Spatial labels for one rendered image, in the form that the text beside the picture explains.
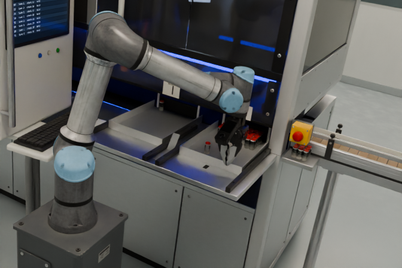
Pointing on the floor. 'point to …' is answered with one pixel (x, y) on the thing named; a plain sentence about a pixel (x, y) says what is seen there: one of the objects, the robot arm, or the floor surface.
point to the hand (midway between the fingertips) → (226, 163)
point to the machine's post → (285, 109)
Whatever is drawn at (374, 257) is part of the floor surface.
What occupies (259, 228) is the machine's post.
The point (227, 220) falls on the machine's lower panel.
